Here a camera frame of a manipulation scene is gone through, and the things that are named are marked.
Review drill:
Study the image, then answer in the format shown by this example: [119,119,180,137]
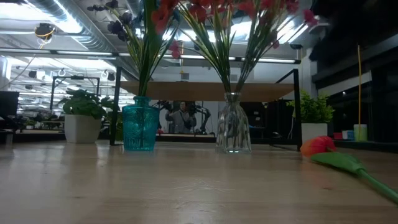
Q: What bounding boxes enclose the clear ribbed glass vase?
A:
[215,92,252,154]

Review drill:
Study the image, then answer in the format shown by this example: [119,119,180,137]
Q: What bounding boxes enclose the orange artificial flower bunch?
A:
[150,0,238,94]

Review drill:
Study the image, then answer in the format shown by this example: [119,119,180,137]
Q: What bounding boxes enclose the red artificial flower bunch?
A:
[231,0,321,94]

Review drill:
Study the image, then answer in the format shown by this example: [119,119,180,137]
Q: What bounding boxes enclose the purple artificial flower bunch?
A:
[86,0,147,97]

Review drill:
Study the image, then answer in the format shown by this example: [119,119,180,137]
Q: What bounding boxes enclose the orange artificial tulip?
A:
[299,134,398,205]

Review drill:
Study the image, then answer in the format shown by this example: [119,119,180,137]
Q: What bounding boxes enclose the wooden shelf black metal legs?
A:
[108,65,303,152]

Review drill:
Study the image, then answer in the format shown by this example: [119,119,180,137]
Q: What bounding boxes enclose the person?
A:
[164,100,199,135]

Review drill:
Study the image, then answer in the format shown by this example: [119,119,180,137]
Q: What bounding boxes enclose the teal glass vase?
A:
[121,95,160,152]

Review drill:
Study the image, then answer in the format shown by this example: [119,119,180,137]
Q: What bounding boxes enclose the small fern plant white pot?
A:
[285,89,336,144]

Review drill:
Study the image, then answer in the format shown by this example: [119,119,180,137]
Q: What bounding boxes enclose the broad-leaf plant white pot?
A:
[57,87,121,144]

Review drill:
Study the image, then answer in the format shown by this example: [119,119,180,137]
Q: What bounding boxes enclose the green cup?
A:
[353,123,369,142]

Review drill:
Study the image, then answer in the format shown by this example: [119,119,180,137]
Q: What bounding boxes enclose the black round ceiling fixture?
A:
[33,22,57,41]

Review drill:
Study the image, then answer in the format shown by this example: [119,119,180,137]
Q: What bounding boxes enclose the black monitor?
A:
[0,90,21,118]

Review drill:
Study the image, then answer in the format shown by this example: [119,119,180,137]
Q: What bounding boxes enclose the black background rig frame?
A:
[49,75,101,112]

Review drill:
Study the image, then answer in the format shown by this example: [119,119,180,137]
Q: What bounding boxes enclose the yellow cable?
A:
[354,43,364,141]

